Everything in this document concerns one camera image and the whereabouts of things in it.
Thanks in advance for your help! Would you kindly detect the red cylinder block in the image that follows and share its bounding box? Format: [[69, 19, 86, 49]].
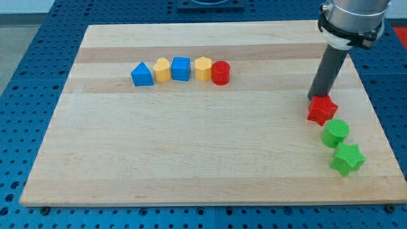
[[212, 60, 230, 85]]

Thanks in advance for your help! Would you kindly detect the blue cube block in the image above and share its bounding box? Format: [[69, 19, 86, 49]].
[[171, 57, 191, 81]]

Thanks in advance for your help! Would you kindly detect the yellow heart block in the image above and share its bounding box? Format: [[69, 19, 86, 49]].
[[153, 57, 172, 83]]

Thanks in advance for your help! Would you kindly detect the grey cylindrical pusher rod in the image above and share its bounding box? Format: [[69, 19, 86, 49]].
[[308, 45, 348, 100]]

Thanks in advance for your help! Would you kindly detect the green star block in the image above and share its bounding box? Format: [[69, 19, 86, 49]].
[[329, 142, 366, 177]]

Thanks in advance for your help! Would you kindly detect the green cylinder block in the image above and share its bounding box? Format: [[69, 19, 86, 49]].
[[321, 119, 350, 148]]

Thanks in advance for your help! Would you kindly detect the yellow hexagon block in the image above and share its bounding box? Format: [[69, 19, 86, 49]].
[[194, 57, 212, 81]]

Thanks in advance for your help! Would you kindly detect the red star block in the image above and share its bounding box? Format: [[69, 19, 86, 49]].
[[307, 95, 338, 126]]

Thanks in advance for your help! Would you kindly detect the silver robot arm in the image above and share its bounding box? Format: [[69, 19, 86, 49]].
[[318, 0, 391, 51]]

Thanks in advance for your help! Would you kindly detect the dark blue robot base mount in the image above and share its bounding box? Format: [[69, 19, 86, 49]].
[[174, 0, 245, 10]]

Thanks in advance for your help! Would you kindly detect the wooden board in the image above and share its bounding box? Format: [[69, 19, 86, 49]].
[[20, 20, 406, 207]]

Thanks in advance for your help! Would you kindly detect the blue triangle block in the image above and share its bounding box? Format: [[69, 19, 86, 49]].
[[131, 62, 153, 87]]

